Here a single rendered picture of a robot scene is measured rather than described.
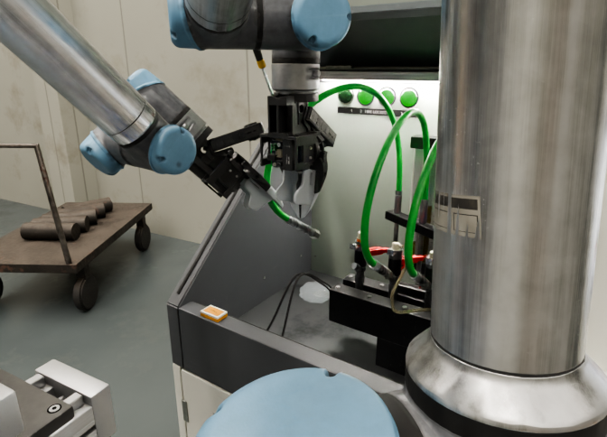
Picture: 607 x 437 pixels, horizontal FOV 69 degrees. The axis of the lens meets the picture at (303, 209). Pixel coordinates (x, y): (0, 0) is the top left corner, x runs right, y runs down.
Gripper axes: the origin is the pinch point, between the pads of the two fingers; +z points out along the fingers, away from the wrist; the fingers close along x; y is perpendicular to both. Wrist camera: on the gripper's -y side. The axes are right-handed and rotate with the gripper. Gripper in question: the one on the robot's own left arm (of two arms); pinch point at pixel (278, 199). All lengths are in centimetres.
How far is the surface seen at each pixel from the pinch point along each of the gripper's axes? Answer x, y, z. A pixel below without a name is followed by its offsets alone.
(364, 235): 18.1, -2.6, 11.4
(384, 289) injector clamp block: 1.2, -0.8, 31.7
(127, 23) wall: -304, -74, -112
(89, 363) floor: -160, 103, 20
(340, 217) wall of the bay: -33.1, -14.1, 26.5
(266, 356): 6.7, 25.1, 16.4
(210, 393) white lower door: -10.1, 41.1, 19.0
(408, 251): 23.8, -4.4, 17.0
